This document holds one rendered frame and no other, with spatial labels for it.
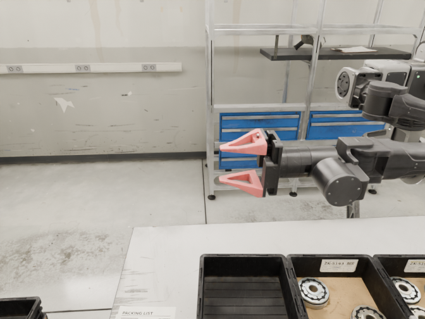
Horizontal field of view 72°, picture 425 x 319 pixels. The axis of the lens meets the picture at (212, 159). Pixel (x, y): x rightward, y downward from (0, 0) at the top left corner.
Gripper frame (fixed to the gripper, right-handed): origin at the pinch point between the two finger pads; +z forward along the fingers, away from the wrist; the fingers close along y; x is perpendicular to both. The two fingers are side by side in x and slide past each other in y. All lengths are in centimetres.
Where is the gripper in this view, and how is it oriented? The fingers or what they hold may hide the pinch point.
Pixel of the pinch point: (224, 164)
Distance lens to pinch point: 51.8
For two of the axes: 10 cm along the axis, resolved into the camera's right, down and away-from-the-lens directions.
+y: -0.1, 8.8, 4.7
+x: -0.7, -4.7, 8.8
